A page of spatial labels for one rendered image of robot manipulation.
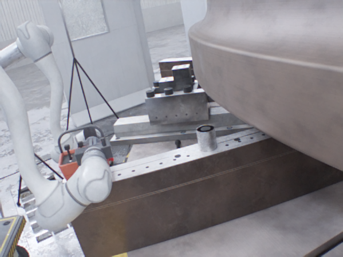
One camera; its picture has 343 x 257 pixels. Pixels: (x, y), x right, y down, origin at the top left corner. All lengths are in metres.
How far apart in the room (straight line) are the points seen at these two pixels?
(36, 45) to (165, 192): 0.88
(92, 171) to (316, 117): 0.63
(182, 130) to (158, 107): 0.28
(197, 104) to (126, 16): 2.52
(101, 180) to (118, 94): 3.61
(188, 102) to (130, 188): 1.10
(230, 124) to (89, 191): 1.64
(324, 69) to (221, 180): 0.76
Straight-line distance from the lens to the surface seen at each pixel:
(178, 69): 2.30
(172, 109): 2.27
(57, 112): 1.60
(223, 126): 2.38
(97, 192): 0.91
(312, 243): 1.44
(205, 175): 1.35
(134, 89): 4.58
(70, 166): 1.24
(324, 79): 0.81
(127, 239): 1.45
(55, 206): 0.99
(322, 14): 0.97
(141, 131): 2.48
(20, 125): 0.95
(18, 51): 1.73
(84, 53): 4.24
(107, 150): 1.13
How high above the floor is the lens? 1.31
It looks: 22 degrees down
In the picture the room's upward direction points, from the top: 11 degrees counter-clockwise
